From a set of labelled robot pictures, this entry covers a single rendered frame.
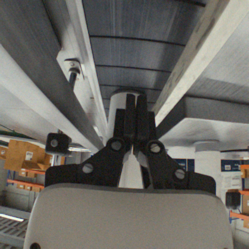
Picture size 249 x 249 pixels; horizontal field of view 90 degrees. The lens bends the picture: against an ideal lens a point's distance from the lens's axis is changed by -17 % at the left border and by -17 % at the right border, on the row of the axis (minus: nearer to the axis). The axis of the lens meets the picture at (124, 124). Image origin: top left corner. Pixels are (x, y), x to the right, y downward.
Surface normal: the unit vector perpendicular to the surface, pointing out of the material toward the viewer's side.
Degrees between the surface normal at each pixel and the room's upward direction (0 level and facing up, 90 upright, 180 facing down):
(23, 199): 90
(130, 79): 0
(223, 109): 90
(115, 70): 0
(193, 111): 90
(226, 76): 0
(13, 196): 90
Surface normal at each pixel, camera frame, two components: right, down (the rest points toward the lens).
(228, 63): -0.07, 0.95
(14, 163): 0.05, -0.45
